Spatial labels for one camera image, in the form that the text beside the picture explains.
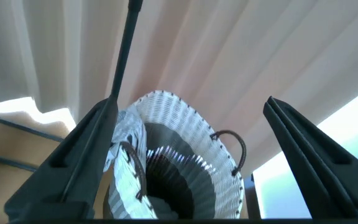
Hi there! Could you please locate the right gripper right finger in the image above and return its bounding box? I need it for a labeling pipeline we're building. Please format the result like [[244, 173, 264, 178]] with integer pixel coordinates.
[[262, 95, 358, 220]]

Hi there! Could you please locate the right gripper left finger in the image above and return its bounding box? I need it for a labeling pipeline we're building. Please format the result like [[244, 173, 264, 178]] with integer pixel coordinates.
[[4, 96, 119, 222]]

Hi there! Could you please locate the white laundry basket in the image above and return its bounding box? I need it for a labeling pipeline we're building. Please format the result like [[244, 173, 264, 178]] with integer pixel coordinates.
[[103, 90, 247, 220]]

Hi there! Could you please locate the black clothes rack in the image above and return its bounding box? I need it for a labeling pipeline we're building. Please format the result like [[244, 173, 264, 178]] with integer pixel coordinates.
[[0, 0, 144, 174]]

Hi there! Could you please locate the pale grey garment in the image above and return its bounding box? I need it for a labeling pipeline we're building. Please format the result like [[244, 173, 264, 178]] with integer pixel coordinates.
[[103, 110, 149, 174]]

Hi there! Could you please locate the beige curtain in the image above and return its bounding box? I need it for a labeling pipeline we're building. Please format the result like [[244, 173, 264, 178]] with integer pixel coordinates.
[[0, 0, 358, 178]]

